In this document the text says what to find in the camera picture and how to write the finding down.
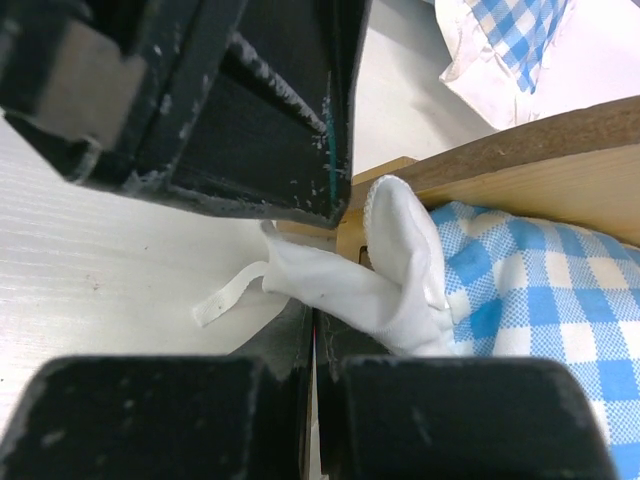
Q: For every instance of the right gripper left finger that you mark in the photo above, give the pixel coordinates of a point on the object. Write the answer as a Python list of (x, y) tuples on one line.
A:
[(245, 415)]

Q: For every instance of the wooden pet bed frame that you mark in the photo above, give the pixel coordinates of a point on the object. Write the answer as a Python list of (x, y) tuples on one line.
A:
[(579, 167)]

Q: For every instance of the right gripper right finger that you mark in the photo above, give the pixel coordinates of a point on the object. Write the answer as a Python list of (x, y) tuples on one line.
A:
[(388, 417)]

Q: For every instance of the small blue checkered pillow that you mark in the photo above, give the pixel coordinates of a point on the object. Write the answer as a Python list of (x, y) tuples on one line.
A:
[(498, 50)]

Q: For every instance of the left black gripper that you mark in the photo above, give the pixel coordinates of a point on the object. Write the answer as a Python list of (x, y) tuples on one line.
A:
[(111, 92)]

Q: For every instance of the blue checkered mattress cushion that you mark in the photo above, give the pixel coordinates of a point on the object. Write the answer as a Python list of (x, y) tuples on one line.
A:
[(470, 281)]

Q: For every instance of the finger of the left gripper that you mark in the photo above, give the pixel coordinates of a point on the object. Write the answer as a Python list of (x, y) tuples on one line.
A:
[(275, 136)]

